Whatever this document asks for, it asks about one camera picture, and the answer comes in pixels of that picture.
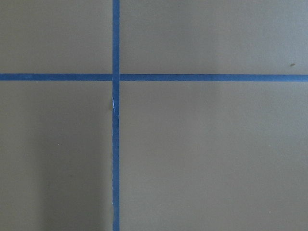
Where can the brown paper table cover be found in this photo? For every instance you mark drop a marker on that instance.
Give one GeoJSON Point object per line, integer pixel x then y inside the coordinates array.
{"type": "Point", "coordinates": [220, 143]}

